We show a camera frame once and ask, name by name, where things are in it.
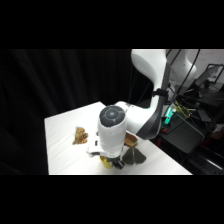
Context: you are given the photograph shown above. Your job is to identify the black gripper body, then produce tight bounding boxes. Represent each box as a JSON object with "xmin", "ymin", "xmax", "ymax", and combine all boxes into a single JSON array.
[{"xmin": 107, "ymin": 155, "xmax": 127, "ymax": 170}]

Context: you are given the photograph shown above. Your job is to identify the dark laptop screen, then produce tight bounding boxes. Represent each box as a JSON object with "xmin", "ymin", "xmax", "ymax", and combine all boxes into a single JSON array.
[{"xmin": 194, "ymin": 63, "xmax": 224, "ymax": 92}]

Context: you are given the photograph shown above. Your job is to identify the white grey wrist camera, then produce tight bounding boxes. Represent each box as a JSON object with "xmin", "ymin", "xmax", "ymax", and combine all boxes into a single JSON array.
[{"xmin": 86, "ymin": 131, "xmax": 102, "ymax": 156}]

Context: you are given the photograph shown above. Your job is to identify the green plush toy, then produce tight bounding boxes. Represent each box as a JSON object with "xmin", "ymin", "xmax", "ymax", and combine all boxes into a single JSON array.
[{"xmin": 121, "ymin": 146, "xmax": 147, "ymax": 166}]

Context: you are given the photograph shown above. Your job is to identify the brown teddy bear toy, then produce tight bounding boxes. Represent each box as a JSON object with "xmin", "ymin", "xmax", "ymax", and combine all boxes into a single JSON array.
[{"xmin": 72, "ymin": 126, "xmax": 90, "ymax": 146}]

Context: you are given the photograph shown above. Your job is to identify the yellowish wrist attachment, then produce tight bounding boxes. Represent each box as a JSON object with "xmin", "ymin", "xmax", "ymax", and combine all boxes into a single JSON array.
[{"xmin": 123, "ymin": 132, "xmax": 139, "ymax": 148}]

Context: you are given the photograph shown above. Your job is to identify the black robot stand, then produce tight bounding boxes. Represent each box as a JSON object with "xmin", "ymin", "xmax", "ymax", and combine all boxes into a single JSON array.
[{"xmin": 149, "ymin": 109, "xmax": 206, "ymax": 155}]

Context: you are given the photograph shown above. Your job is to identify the yellow green cable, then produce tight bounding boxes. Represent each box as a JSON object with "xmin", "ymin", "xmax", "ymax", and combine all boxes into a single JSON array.
[{"xmin": 172, "ymin": 98, "xmax": 193, "ymax": 120}]

